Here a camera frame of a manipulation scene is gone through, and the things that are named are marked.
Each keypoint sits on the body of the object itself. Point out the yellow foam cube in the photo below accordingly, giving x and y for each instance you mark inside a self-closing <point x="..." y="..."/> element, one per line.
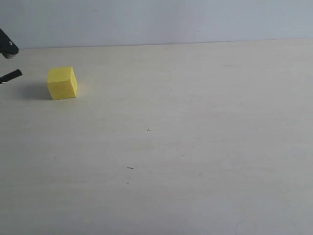
<point x="62" y="83"/>

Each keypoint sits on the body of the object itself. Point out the black and white whiteboard marker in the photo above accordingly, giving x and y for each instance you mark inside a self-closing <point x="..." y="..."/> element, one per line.
<point x="10" y="76"/>

